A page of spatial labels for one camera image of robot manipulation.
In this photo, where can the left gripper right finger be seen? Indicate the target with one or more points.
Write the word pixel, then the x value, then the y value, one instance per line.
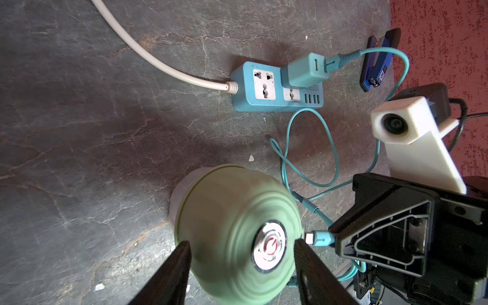
pixel 316 283

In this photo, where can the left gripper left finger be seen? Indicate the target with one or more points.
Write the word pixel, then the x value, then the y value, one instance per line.
pixel 168 285

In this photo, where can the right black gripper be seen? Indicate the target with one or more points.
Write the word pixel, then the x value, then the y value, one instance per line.
pixel 427 243

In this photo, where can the teal usb charger cube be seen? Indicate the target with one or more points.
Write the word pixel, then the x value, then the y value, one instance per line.
pixel 305 72

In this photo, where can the blue black handheld device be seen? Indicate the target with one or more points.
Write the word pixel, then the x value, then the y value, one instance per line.
pixel 376 65

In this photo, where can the teal power strip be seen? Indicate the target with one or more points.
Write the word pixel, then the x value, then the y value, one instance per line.
pixel 260 89

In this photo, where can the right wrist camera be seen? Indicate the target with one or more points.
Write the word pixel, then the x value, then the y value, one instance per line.
pixel 412 126

